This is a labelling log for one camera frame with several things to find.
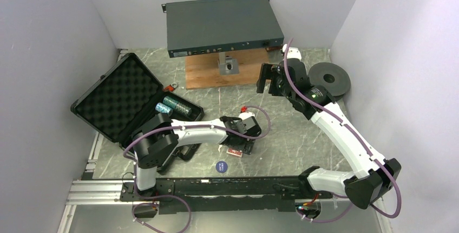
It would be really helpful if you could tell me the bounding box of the red playing card deck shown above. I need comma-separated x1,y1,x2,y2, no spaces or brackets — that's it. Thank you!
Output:
227,148,243,158

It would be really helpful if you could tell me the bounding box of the green blue chip stack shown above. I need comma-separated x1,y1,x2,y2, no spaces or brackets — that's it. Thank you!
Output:
162,96,179,109

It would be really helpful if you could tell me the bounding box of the white blue chip stack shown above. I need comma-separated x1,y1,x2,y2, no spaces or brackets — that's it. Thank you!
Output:
155,102,173,116

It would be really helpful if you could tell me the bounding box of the black poker set case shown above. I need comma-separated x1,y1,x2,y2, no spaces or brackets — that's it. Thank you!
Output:
70,52,205,173

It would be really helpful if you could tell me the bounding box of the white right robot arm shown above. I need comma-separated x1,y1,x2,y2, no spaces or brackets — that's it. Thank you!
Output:
257,59,401,209

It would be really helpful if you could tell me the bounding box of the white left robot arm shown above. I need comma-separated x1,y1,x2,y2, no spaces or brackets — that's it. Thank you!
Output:
131,113,262,200

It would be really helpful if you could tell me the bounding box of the blue small blind button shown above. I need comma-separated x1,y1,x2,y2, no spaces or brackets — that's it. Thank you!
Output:
215,160,228,173

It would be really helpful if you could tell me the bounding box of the grey filament spool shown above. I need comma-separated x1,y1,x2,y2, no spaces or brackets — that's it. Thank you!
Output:
308,62,351,100

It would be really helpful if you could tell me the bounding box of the wooden base board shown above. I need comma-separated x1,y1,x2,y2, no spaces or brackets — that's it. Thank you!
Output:
185,49,269,89

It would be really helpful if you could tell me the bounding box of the dark grey rack unit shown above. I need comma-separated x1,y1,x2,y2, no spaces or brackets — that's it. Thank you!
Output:
162,0,284,58

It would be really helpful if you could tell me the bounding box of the red and silver key tool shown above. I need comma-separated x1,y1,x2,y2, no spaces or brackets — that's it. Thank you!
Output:
163,82,178,92

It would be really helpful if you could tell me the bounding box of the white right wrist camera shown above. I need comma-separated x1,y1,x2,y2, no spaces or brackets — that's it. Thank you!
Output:
281,44,302,60

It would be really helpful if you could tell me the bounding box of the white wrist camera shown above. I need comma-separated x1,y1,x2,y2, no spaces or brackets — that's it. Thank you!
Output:
281,44,302,60
238,106,255,120

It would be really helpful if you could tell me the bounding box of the brown handle tool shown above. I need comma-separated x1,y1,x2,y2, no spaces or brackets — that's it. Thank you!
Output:
266,44,286,53

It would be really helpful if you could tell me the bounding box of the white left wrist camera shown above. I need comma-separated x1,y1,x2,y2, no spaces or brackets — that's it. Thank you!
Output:
238,106,255,120

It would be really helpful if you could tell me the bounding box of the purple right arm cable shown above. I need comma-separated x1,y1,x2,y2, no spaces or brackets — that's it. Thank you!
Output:
283,38,402,224

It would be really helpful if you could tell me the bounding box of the grey metal stand bracket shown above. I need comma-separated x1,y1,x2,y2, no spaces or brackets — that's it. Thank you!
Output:
218,52,239,75

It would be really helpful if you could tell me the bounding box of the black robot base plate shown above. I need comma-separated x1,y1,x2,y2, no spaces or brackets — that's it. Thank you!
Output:
119,176,332,215

